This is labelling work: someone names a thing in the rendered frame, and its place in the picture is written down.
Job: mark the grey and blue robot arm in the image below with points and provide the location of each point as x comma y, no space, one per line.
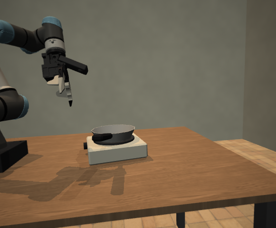
49,36

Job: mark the beige hot plate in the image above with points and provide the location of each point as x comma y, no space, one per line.
107,152

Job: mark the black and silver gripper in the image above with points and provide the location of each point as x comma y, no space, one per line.
56,74

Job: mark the grey frying pan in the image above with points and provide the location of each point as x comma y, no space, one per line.
112,133

